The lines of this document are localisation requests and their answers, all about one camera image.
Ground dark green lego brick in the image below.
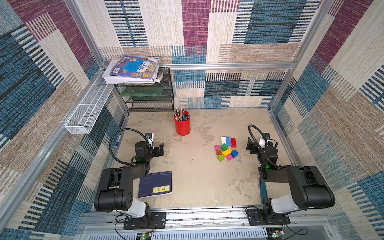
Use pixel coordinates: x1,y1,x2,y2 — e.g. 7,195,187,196
221,144,228,151

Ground white lego brick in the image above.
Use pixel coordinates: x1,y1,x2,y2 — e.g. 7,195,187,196
221,137,227,145

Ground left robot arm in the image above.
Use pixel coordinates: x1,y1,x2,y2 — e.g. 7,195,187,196
94,141,164,223

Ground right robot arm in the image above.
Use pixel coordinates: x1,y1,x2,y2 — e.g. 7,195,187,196
246,138,336,223

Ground red lego brick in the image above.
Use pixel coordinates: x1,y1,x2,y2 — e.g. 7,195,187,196
231,138,237,148

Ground light blue lego brick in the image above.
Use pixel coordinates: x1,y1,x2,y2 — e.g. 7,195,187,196
226,137,232,147

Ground yellow lego brick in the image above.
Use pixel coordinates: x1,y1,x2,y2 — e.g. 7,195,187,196
222,149,233,157

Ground magenta lego brick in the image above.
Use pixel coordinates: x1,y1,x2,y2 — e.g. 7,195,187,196
226,154,233,161

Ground lime green lego brick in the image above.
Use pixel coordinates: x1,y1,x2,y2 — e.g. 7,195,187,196
217,155,225,162

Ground red pencil cup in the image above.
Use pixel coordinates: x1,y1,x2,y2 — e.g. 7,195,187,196
174,118,191,136

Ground dark blue notebook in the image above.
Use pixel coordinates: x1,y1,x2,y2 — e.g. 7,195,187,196
138,171,173,198

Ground pencils in cup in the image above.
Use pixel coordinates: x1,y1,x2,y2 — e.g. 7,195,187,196
174,108,190,122

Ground teal stapler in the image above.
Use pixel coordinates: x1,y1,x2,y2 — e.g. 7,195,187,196
259,178,268,205

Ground green tray on shelf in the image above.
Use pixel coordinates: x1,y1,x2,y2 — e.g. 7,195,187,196
120,87,164,98

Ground stack of books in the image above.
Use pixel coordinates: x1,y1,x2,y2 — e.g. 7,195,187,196
102,55,164,85

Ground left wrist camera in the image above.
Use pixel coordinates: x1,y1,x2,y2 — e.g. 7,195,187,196
145,133,154,144

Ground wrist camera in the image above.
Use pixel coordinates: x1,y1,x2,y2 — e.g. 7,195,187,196
259,135,270,148
145,133,154,144

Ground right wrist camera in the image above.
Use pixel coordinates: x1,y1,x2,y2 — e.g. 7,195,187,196
259,135,270,148

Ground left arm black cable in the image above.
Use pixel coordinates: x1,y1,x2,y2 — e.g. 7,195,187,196
108,128,150,166

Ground black wire shelf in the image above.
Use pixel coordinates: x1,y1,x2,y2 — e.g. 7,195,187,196
115,68,175,113

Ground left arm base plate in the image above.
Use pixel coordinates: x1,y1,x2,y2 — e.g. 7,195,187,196
123,212,167,230

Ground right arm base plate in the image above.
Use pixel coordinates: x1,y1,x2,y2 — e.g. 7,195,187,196
245,208,291,226

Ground white wire basket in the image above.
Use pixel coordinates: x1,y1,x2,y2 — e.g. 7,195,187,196
65,84,113,135

